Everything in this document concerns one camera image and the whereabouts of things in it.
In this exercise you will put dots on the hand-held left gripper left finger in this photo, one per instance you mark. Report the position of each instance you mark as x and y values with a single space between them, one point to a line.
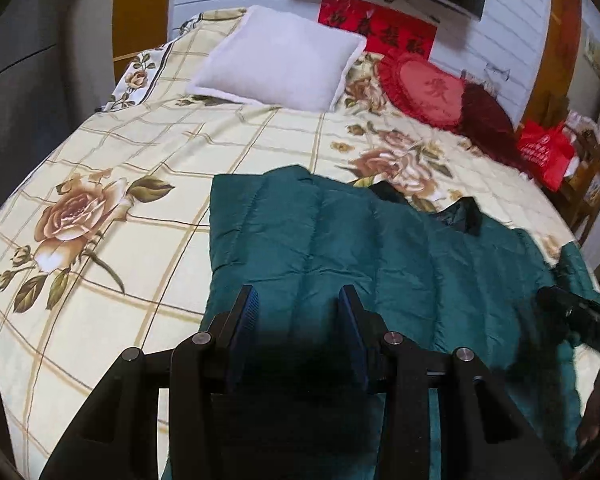
243 327

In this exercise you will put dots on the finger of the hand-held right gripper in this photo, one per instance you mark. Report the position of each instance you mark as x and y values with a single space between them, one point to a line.
582 317

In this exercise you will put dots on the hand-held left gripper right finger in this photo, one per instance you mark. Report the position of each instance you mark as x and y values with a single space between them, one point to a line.
351 327

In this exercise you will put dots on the green puffer jacket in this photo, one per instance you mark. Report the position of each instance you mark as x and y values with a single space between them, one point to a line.
360 240

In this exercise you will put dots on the floral checked bed blanket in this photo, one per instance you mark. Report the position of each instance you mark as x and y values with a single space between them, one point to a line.
145 240

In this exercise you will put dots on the wooden chair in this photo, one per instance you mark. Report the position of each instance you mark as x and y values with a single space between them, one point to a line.
592 180

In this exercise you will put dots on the red shopping bag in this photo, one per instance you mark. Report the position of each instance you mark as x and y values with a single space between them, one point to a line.
542 152

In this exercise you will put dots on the dark red cushion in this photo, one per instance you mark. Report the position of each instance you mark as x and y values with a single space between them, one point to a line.
487 120

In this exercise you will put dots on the red heart-shaped cushion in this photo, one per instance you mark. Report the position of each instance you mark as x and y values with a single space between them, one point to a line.
427 90

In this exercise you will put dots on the white pillow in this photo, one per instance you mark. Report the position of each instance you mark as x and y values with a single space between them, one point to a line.
275 57

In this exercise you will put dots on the grey wardrobe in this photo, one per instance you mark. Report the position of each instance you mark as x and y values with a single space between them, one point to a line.
25 50

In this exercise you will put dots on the framed wall picture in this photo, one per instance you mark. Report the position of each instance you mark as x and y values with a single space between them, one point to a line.
596 55

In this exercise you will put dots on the red wall banner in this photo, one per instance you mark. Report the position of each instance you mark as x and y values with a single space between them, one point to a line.
380 27

